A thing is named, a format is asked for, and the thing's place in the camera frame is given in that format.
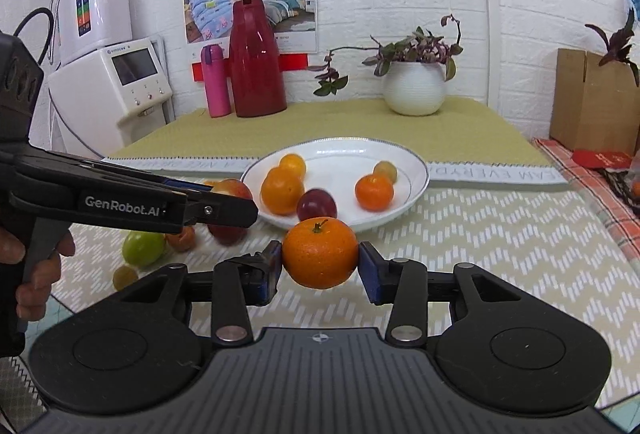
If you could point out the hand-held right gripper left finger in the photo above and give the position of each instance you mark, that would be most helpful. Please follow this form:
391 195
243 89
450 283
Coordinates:
272 264

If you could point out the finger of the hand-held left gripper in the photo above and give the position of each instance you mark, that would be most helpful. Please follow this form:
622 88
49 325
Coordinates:
225 211
190 187

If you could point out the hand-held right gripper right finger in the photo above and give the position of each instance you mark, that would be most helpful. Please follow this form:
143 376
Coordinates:
370 274

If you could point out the red apple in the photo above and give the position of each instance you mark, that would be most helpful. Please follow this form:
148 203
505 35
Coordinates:
227 236

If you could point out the orange with stem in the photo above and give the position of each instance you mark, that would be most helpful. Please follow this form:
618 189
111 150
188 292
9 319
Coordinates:
320 259

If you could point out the large orange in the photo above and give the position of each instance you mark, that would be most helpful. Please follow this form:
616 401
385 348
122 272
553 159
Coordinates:
281 191

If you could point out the dark red plum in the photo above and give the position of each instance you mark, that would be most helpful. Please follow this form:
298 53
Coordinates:
315 204

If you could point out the small yellow orange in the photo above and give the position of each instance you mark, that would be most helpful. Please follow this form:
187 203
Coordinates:
292 163

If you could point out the small brown fruit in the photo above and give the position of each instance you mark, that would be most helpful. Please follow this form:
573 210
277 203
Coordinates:
386 169

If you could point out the white ceramic plate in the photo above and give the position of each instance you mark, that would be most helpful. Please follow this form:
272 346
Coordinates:
340 158

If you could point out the person's left hand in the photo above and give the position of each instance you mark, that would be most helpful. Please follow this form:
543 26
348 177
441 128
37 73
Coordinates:
40 294

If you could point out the small red fruit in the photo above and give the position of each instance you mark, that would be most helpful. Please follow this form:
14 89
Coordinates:
180 240

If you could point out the green round fruit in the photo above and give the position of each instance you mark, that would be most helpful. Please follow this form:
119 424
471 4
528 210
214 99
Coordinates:
142 248

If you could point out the small yellow-brown fruit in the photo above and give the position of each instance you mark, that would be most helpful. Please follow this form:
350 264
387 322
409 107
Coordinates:
125 278

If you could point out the white appliance with screen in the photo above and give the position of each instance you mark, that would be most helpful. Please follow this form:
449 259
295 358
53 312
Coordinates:
90 103

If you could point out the pink bottle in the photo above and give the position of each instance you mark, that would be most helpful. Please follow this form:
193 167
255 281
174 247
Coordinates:
216 83

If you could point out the chevron patterned tablecloth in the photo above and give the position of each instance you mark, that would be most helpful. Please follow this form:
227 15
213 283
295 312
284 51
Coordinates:
475 239

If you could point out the olive green table mat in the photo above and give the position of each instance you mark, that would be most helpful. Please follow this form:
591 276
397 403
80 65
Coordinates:
325 118

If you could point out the red thermos jug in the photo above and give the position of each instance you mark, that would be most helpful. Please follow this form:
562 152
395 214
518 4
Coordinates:
257 63

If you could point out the white water purifier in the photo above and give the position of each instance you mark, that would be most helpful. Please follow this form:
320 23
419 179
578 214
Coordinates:
100 8

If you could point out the white ribbed plant pot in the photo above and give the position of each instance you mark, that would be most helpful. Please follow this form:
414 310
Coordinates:
414 88

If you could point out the green and purple trailing plant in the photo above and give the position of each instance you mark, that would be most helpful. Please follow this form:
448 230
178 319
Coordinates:
405 48

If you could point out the orange plaid cloth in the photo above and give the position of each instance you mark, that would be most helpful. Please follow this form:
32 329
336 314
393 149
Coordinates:
615 214

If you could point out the red envelope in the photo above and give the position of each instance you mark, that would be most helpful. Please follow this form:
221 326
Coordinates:
600 158

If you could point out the cardboard box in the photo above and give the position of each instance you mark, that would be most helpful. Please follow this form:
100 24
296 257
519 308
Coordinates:
585 103

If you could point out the clear plastic bag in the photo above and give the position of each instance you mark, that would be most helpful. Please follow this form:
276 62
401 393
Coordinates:
635 186

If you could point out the dark purple plant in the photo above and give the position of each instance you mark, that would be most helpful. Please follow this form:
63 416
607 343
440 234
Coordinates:
620 43

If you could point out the wall poster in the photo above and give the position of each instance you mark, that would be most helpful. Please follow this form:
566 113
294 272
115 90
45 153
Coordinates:
210 8

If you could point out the white wall conduit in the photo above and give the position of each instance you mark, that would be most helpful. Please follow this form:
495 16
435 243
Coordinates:
487 13

